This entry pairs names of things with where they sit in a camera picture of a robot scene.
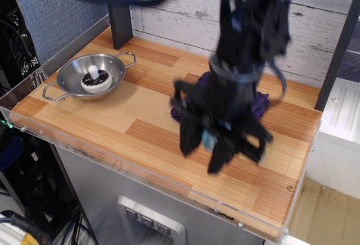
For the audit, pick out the dark right vertical post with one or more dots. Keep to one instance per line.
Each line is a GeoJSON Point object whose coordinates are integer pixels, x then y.
{"type": "Point", "coordinates": [340, 50]}

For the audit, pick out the white toy mushroom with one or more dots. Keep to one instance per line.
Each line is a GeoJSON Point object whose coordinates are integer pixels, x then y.
{"type": "Point", "coordinates": [96, 80]}

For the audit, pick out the light blue scrub brush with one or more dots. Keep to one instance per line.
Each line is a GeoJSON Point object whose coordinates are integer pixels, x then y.
{"type": "Point", "coordinates": [209, 140]}

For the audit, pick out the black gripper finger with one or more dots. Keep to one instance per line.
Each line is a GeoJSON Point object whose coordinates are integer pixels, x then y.
{"type": "Point", "coordinates": [223, 152]}
{"type": "Point", "coordinates": [191, 129]}

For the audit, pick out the steel two-handled bowl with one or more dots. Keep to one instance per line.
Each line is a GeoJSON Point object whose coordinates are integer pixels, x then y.
{"type": "Point", "coordinates": [70, 75]}

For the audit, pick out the purple folded napkin cloth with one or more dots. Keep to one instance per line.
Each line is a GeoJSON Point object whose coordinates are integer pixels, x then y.
{"type": "Point", "coordinates": [259, 104]}

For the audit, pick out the blue fabric partition panel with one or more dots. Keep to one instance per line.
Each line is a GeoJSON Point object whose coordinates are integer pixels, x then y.
{"type": "Point", "coordinates": [61, 28]}

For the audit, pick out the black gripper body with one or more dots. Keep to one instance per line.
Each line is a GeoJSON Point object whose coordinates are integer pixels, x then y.
{"type": "Point", "coordinates": [219, 116]}

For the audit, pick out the dark left vertical post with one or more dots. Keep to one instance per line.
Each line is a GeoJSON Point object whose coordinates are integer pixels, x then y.
{"type": "Point", "coordinates": [121, 26]}

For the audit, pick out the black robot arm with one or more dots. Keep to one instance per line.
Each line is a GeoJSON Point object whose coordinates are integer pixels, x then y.
{"type": "Point", "coordinates": [252, 33]}

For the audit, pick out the dark vertical post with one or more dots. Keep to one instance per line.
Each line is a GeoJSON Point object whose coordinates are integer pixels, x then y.
{"type": "Point", "coordinates": [340, 50]}
{"type": "Point", "coordinates": [121, 26]}

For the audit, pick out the silver dispenser button panel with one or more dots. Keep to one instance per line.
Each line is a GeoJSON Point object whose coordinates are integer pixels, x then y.
{"type": "Point", "coordinates": [143, 225]}

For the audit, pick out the white ribbed box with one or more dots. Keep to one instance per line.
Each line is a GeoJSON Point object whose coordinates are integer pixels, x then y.
{"type": "Point", "coordinates": [340, 117]}

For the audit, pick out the stainless cabinet front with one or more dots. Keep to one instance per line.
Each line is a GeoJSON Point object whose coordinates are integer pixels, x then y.
{"type": "Point", "coordinates": [98, 189]}

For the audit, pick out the black plastic crate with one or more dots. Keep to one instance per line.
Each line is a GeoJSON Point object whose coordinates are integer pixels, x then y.
{"type": "Point", "coordinates": [18, 55]}

